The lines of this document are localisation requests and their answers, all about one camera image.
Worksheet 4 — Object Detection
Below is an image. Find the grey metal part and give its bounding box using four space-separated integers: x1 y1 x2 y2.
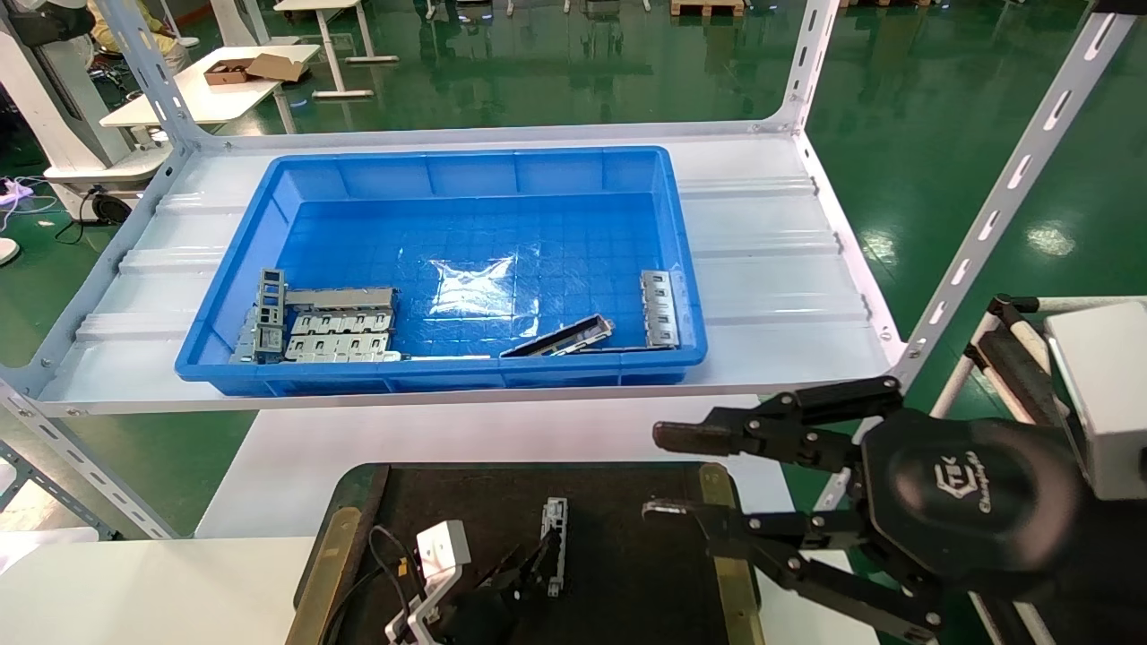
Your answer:
230 307 263 365

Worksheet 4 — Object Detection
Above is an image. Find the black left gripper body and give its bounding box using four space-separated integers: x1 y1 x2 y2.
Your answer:
439 585 523 645

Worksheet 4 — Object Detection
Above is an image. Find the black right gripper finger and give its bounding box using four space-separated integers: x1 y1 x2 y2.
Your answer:
642 497 944 645
651 375 903 474

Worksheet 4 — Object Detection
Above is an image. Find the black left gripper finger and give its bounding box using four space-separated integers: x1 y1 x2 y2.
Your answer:
487 536 550 593
528 532 566 600

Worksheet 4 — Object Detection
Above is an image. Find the white power strip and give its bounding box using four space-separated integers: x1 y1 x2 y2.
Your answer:
0 175 55 216

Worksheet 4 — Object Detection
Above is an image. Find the person in yellow shirt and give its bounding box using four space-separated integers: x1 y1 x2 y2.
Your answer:
88 0 191 74

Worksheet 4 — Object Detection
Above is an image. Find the flat cardboard piece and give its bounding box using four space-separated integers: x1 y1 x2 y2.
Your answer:
246 52 306 83

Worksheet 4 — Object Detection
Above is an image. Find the white work table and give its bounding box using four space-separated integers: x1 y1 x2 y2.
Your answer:
99 43 321 149

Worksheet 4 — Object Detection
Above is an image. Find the small open cardboard box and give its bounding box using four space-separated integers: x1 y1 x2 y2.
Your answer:
203 56 256 86

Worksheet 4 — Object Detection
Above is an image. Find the white leg table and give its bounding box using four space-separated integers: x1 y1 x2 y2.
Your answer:
273 0 400 98

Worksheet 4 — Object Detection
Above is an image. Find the large white box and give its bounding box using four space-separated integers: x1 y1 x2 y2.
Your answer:
1044 300 1147 501

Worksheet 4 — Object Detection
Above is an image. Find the white metal shelf rack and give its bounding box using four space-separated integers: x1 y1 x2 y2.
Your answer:
0 0 1143 543

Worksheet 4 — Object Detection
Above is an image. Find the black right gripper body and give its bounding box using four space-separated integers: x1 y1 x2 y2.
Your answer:
860 408 1090 599

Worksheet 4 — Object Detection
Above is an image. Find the blue plastic bin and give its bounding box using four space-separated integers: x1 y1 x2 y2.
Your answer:
175 146 709 398

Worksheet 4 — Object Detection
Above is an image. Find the pipe frame cart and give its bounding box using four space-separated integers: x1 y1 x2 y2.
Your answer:
927 294 1147 645

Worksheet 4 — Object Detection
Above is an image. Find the black tray container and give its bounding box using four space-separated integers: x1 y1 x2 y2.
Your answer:
285 461 764 645

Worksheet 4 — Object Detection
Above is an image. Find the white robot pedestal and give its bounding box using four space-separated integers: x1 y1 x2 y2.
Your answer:
0 0 171 216

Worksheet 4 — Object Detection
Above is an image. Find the silver slotted metal part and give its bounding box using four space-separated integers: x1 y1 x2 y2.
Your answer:
283 333 401 363
639 269 683 349
285 287 399 314
540 497 570 598
290 311 395 336

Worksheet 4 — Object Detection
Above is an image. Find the dark metal rail part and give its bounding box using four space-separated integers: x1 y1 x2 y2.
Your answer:
500 314 617 359

